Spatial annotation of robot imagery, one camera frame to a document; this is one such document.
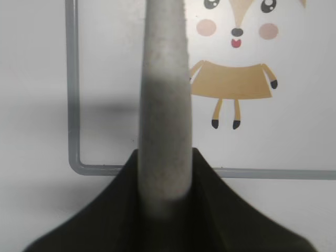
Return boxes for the white grey-rimmed cutting board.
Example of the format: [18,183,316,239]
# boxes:
[65,1,335,180]

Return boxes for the white-handled kitchen knife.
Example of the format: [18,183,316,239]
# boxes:
[138,1,192,219]

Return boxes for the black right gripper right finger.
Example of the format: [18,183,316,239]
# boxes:
[181,148,316,251]

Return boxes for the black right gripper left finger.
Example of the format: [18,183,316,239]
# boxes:
[25,150,142,251]

